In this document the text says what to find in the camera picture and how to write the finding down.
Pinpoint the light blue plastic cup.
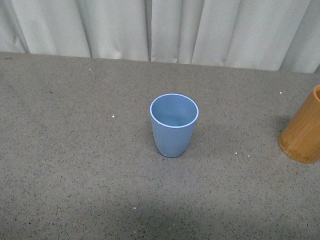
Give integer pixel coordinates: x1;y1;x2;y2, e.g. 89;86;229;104
149;93;199;158

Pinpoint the bamboo chopstick holder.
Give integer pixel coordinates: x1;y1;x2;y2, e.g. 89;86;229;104
278;85;320;164

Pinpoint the white pleated curtain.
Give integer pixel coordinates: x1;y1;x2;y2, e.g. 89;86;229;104
0;0;320;73

